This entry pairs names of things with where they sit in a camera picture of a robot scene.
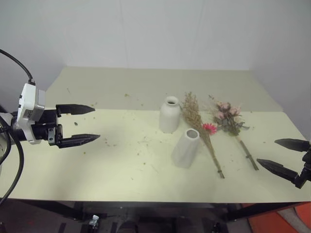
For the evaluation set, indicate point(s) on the small silver metal fitting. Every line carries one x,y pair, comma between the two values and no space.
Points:
93,222

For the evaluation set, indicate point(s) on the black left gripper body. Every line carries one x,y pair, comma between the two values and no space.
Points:
48,131

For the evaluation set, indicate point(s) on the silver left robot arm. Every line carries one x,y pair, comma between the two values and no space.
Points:
6,119

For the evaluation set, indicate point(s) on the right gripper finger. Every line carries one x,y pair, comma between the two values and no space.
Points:
295,144
279,170

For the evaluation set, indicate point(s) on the white bottle-shaped ceramic vase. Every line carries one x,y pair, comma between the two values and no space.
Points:
169,116

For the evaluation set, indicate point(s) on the orange object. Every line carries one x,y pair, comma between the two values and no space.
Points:
281,222

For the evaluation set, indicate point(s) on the black metal table frame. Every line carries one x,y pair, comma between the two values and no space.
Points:
48,207

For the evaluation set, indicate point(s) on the dried beige grass bouquet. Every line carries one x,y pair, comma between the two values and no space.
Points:
194,116

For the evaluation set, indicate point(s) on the white tapered ceramic vase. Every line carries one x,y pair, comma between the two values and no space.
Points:
185,150

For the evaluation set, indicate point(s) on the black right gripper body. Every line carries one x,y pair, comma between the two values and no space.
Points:
306,167

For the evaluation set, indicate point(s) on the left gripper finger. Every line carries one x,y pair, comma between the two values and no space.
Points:
75,109
80,140

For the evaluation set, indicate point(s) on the pink rose bouquet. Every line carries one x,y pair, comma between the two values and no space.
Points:
229,119

